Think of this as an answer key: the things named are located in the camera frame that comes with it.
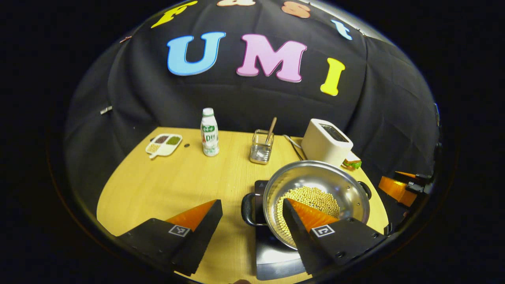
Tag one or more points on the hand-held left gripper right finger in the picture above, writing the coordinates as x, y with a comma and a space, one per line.
300, 236

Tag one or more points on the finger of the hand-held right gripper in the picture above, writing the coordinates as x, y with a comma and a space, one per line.
414, 176
394, 189

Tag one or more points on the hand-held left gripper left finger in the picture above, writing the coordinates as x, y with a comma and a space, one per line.
203, 232

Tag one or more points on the black induction cooktop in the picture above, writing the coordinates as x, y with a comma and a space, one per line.
276, 260

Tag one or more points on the stainless steel pot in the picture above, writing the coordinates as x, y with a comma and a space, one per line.
315, 173

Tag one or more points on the pile of soybeans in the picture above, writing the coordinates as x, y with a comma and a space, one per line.
315, 197

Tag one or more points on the toy sandwich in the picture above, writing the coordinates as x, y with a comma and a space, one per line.
352, 163

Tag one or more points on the white toaster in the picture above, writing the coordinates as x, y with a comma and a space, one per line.
321, 148

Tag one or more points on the white divided bean dish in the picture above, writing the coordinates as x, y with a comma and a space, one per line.
159, 152

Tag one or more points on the white green-labelled drink bottle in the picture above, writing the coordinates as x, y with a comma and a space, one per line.
210, 138

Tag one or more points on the silver clip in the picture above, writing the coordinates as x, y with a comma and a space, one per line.
105, 110

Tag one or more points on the black backdrop cloth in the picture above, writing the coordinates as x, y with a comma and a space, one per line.
138, 79

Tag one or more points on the wooden clip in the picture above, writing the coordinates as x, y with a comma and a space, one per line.
126, 39

